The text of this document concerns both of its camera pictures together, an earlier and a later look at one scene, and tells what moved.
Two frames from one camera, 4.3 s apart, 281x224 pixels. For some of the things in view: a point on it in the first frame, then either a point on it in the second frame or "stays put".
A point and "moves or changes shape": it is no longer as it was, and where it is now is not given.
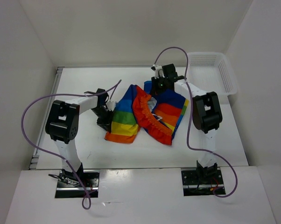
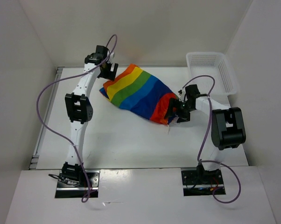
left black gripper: x=106 y=124 → x=109 y=75
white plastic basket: x=211 y=72 stays put
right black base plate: x=193 y=185 stays put
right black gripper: x=154 y=89 → x=173 y=102
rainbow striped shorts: x=157 y=116 moves or changes shape
